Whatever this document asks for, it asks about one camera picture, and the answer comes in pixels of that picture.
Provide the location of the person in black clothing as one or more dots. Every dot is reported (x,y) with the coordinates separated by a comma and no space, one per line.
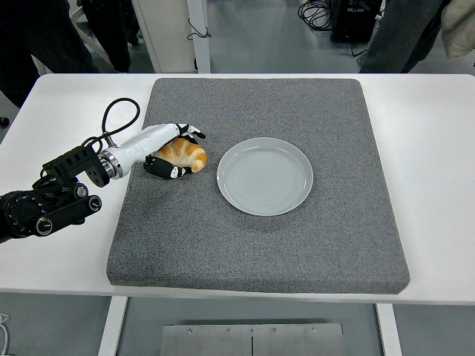
(37,37)

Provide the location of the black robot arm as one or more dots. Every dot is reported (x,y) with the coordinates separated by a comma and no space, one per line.
(22,215)

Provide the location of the golden croissant bread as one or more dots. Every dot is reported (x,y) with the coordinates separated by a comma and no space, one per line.
(185,154)

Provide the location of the white upright post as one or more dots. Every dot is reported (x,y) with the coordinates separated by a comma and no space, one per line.
(202,52)

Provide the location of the small black object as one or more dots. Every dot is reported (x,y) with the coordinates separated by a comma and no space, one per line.
(3,121)

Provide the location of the black equipment box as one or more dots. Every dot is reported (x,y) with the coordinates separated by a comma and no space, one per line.
(352,22)

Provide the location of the white table leg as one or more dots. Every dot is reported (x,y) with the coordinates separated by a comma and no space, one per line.
(389,330)
(112,326)

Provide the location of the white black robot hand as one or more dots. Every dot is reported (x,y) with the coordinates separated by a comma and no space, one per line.
(144,142)

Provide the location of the person in dark patterned trousers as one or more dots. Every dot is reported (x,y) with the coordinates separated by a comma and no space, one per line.
(111,29)

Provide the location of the round grey plate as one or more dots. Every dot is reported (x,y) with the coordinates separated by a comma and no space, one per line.
(264,176)

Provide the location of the person in dark grey trousers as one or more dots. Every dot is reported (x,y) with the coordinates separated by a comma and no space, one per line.
(404,37)

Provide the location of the grey power adapter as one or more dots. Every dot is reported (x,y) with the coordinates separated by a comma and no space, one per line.
(360,61)

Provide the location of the grey speckled foam mat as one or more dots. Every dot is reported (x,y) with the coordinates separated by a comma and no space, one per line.
(259,244)

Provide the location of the white cabinet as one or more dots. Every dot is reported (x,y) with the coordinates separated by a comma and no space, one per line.
(167,37)

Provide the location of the beige fabric bundle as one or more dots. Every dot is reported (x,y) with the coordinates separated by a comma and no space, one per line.
(460,33)

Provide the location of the white chair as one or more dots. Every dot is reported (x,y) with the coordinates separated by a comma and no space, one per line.
(89,37)

